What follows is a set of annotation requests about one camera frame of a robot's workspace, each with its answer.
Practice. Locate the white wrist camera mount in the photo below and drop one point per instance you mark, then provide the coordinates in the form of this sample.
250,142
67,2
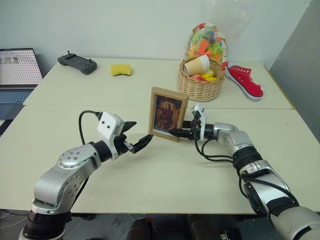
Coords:
109,127
200,115

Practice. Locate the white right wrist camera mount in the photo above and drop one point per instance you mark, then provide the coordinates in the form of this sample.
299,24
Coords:
200,115

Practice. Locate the grey handheld controller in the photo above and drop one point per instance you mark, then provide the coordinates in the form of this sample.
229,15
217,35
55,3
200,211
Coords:
76,62

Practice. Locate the dark rounded shape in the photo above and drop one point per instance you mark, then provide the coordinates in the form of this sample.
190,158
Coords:
141,230

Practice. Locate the yellow plastic toy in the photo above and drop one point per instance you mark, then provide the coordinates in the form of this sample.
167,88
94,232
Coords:
208,75

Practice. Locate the red canvas sneaker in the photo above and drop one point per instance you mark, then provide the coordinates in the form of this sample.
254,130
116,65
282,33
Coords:
243,80

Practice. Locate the bag of colourful blocks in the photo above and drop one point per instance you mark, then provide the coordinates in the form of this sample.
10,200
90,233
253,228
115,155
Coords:
206,43

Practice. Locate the wooden picture frame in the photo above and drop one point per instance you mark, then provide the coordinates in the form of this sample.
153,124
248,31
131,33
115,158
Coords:
167,113

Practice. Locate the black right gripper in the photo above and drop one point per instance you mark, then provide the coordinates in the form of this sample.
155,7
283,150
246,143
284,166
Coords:
193,130

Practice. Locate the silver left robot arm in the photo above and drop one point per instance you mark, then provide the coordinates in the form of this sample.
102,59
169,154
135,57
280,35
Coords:
62,180

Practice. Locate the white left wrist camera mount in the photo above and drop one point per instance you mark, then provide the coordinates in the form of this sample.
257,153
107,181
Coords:
109,127

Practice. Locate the yellow sponge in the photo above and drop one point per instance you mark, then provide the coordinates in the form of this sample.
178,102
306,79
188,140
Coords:
121,70

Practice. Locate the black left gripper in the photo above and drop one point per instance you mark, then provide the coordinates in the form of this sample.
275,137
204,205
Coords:
122,146

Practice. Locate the open laptop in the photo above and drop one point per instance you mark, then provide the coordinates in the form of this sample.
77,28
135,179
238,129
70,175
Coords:
17,67

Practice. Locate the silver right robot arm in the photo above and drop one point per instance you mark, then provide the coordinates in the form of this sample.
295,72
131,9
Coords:
262,175

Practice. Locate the brown paper cup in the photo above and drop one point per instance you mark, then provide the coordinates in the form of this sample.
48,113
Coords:
197,64

